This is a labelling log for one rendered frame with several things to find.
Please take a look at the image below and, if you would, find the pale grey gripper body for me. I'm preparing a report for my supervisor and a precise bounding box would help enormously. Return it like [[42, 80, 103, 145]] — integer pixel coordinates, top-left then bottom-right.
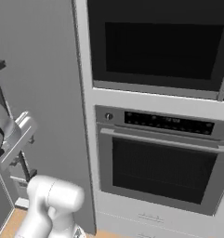
[[0, 111, 38, 173]]

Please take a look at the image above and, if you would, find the grey panel with pale edge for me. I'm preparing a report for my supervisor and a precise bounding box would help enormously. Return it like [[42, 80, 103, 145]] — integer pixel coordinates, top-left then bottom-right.
[[0, 168, 16, 238]]

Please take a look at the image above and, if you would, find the white oven cabinet housing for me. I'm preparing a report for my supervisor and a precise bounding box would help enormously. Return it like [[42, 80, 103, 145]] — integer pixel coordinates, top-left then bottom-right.
[[72, 0, 224, 238]]

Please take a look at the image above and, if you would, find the oven door with dark window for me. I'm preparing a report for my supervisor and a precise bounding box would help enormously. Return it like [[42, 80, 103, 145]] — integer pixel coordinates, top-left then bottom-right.
[[97, 123, 224, 217]]

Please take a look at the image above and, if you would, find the steel built-in oven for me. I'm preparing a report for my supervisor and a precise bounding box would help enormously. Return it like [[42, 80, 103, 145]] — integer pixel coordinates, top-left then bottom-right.
[[94, 104, 224, 217]]

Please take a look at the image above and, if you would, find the black built-in microwave oven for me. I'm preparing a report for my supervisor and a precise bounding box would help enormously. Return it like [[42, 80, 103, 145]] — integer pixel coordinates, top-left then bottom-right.
[[86, 0, 224, 102]]

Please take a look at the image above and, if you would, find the white drawer front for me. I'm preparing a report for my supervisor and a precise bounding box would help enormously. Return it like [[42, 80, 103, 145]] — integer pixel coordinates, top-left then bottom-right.
[[96, 210, 224, 238]]

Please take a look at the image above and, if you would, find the steel oven door handle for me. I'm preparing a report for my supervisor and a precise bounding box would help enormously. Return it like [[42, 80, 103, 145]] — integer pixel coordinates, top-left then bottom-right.
[[99, 127, 224, 155]]

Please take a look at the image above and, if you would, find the thin grey drawer handle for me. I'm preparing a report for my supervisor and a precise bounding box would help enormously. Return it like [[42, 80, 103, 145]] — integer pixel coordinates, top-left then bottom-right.
[[138, 212, 165, 224]]

